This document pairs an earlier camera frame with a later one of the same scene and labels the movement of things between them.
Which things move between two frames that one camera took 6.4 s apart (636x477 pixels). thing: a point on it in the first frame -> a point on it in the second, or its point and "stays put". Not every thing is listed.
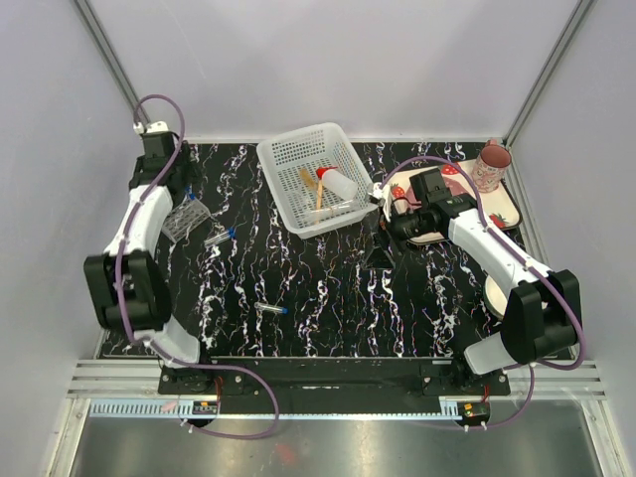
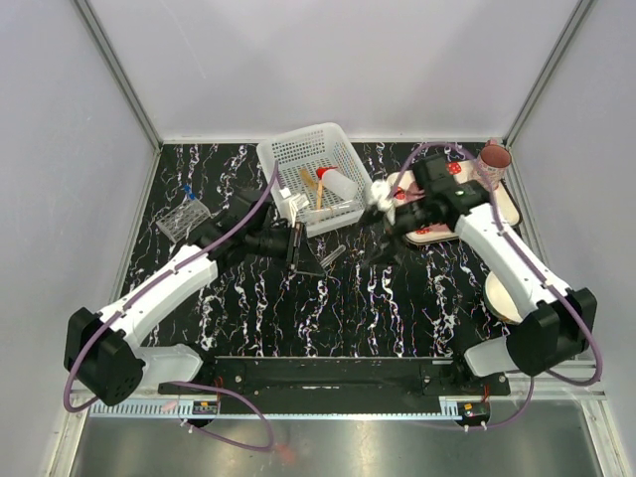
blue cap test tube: x=189 y=190 stays put
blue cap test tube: x=281 y=309 -> x=334 y=254
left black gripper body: x=186 y=165 -> x=284 y=242
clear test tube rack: x=184 y=219 stays put
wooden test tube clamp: x=319 y=194 stays put
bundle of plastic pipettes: x=318 y=213 stays put
